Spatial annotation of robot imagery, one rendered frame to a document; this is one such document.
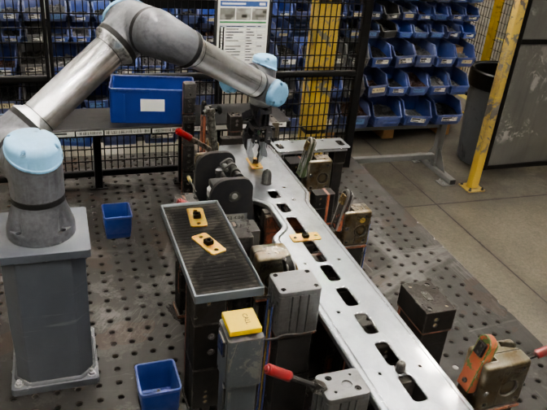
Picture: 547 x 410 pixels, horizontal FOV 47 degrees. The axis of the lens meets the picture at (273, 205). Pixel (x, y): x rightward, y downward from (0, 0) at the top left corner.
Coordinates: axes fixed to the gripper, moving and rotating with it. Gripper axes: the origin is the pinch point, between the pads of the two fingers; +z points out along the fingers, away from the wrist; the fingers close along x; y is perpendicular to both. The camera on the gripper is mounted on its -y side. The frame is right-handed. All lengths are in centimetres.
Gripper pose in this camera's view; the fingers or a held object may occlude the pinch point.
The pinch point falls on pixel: (254, 158)
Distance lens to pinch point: 208.7
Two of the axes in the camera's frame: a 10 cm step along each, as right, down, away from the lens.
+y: 3.3, 4.8, -8.1
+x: 9.4, -0.8, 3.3
